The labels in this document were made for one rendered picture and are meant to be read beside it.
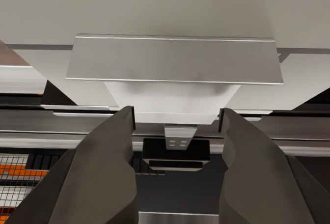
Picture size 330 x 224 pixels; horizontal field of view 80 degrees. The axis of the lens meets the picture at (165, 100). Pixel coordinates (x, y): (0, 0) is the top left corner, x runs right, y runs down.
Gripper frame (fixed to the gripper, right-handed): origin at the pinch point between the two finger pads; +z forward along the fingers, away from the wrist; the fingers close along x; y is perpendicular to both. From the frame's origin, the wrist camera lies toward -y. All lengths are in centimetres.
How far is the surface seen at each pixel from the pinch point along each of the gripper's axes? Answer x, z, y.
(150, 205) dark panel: -6, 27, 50
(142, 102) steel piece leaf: -2.6, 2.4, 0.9
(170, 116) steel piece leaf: -0.5, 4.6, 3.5
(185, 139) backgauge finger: 1.6, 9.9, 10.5
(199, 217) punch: 1.9, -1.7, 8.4
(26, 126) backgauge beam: -31.3, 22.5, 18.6
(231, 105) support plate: 4.4, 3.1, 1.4
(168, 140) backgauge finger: -0.8, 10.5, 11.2
